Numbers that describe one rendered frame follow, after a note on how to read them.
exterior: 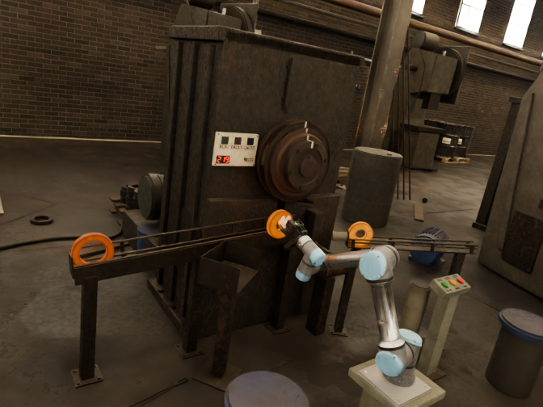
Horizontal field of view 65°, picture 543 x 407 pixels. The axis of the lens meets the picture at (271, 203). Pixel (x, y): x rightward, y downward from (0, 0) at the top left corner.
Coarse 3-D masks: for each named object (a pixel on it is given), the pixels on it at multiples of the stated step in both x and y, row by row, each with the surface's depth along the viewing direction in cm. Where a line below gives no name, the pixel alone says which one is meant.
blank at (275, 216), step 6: (282, 210) 225; (270, 216) 223; (276, 216) 222; (270, 222) 221; (276, 222) 223; (270, 228) 222; (276, 228) 225; (270, 234) 225; (276, 234) 226; (282, 234) 228
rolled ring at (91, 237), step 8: (80, 240) 191; (88, 240) 193; (96, 240) 195; (104, 240) 197; (72, 248) 192; (80, 248) 192; (112, 248) 200; (72, 256) 192; (104, 256) 201; (112, 256) 201
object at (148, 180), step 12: (144, 180) 341; (156, 180) 333; (144, 192) 342; (156, 192) 329; (144, 204) 344; (156, 204) 329; (132, 216) 363; (144, 216) 345; (156, 216) 337; (132, 228) 358; (156, 240) 325; (144, 252) 335
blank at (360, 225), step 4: (352, 224) 268; (356, 224) 265; (360, 224) 266; (364, 224) 266; (368, 224) 267; (352, 228) 266; (356, 228) 266; (360, 228) 266; (364, 228) 266; (368, 228) 266; (352, 232) 267; (368, 232) 267; (372, 232) 267; (352, 236) 268; (364, 236) 269; (368, 236) 268; (372, 236) 268; (356, 244) 269; (360, 244) 269; (364, 244) 269
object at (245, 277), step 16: (208, 256) 206; (224, 256) 225; (240, 256) 221; (256, 256) 218; (208, 272) 199; (224, 272) 196; (240, 272) 215; (256, 272) 217; (224, 288) 198; (240, 288) 202; (224, 304) 215; (224, 320) 217; (224, 336) 219; (224, 352) 222; (208, 368) 232; (224, 368) 228; (240, 368) 236; (208, 384) 221; (224, 384) 222
